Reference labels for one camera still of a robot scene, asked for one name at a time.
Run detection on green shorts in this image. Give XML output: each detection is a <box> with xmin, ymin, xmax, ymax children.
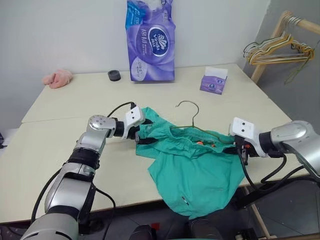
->
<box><xmin>135</xmin><ymin>106</ymin><xmax>247</xmax><ymax>221</ymax></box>

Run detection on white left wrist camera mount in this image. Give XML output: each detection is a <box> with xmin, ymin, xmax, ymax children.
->
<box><xmin>123</xmin><ymin>106</ymin><xmax>146</xmax><ymax>138</ymax></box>

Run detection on purple tissue multipack bag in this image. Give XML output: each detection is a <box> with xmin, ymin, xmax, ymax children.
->
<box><xmin>123</xmin><ymin>0</ymin><xmax>177</xmax><ymax>83</ymax></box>

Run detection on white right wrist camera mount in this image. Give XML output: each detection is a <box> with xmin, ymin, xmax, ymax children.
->
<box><xmin>228</xmin><ymin>116</ymin><xmax>269</xmax><ymax>158</ymax></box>

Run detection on olive wire hanger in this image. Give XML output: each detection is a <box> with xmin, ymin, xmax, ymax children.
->
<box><xmin>169</xmin><ymin>100</ymin><xmax>236</xmax><ymax>145</ymax></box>

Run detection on black tape roll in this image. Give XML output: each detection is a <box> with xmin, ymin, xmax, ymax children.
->
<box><xmin>107</xmin><ymin>70</ymin><xmax>122</xmax><ymax>83</ymax></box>

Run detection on wooden clothes rack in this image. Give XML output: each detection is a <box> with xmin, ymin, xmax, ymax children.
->
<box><xmin>250</xmin><ymin>10</ymin><xmax>320</xmax><ymax>84</ymax></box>

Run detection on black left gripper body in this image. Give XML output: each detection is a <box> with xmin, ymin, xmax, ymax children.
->
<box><xmin>128</xmin><ymin>118</ymin><xmax>148</xmax><ymax>144</ymax></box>

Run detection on bunch of wire hangers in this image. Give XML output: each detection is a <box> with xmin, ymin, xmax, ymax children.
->
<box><xmin>249</xmin><ymin>34</ymin><xmax>315</xmax><ymax>66</ymax></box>

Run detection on dark rounded shape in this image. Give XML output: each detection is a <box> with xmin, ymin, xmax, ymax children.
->
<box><xmin>188</xmin><ymin>218</ymin><xmax>224</xmax><ymax>240</ymax></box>
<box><xmin>128</xmin><ymin>224</ymin><xmax>161</xmax><ymax>240</ymax></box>

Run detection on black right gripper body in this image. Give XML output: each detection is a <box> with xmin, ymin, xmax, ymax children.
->
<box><xmin>233</xmin><ymin>135</ymin><xmax>251</xmax><ymax>166</ymax></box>

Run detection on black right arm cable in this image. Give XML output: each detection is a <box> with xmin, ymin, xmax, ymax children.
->
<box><xmin>236</xmin><ymin>147</ymin><xmax>312</xmax><ymax>194</ymax></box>

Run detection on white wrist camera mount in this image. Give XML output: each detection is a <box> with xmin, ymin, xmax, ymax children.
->
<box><xmin>123</xmin><ymin>106</ymin><xmax>146</xmax><ymax>138</ymax></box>
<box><xmin>228</xmin><ymin>116</ymin><xmax>269</xmax><ymax>158</ymax></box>

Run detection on small purple tissue pack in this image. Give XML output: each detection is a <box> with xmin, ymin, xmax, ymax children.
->
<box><xmin>199</xmin><ymin>66</ymin><xmax>229</xmax><ymax>96</ymax></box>

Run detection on pink fluffy cloth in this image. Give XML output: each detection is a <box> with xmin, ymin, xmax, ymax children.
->
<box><xmin>41</xmin><ymin>68</ymin><xmax>74</xmax><ymax>90</ymax></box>

